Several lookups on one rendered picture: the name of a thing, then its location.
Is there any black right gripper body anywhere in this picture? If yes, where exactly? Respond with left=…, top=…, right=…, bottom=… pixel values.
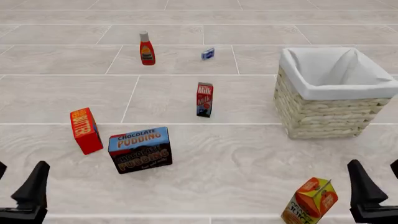
left=349, top=202, right=398, bottom=224

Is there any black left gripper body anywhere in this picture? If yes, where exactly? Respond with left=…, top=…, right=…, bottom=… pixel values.
left=0, top=203, right=49, bottom=224

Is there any woven basket with white liner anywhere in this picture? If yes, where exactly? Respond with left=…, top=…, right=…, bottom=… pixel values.
left=273, top=47, right=398, bottom=140

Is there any red and blue milk carton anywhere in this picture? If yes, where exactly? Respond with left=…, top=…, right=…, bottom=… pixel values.
left=196, top=82, right=215, bottom=118

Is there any orange juice carton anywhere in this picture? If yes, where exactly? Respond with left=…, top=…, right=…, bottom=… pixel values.
left=280, top=177, right=339, bottom=224

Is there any red butter box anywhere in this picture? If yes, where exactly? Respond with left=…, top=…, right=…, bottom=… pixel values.
left=70, top=106, right=104, bottom=156

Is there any chocolate pudding box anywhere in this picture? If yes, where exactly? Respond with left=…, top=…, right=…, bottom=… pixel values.
left=108, top=126, right=174, bottom=175

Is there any red ketchup bottle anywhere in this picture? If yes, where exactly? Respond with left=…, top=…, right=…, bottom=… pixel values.
left=139, top=30, right=156, bottom=66

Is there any small blue and white box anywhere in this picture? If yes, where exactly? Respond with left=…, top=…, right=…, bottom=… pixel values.
left=201, top=47, right=216, bottom=62

